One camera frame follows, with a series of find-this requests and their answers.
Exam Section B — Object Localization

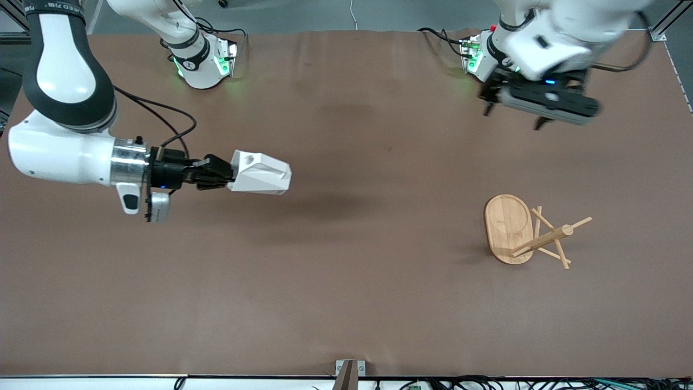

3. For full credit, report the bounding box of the black left arm base cable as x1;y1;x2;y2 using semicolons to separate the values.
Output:
418;27;473;61

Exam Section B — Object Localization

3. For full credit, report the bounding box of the black right arm base cable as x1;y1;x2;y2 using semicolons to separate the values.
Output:
179;15;250;57

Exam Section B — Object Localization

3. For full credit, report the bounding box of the brown table cover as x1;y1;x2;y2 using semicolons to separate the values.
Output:
0;28;693;378

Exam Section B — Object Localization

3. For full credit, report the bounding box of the black arm base cable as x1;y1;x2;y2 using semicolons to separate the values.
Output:
179;15;250;57
418;27;473;61

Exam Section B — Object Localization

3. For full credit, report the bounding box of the white faceted cup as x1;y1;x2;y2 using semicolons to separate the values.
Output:
227;150;292;196

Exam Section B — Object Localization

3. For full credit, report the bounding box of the black cable tangle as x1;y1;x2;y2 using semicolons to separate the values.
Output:
401;375;693;390

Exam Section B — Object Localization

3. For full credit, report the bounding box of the metal bracket with post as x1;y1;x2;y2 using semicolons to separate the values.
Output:
332;359;367;390

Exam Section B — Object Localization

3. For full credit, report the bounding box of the wooden cup rack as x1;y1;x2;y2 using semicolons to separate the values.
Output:
483;194;593;270

